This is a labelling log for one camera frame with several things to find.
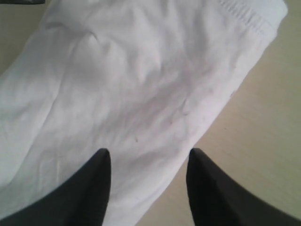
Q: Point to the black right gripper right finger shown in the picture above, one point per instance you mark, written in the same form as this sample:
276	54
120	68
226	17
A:
215	199

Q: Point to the white t-shirt red lettering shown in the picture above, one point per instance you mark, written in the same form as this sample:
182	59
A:
144	79

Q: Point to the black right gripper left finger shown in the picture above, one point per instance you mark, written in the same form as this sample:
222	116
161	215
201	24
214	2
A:
82	200

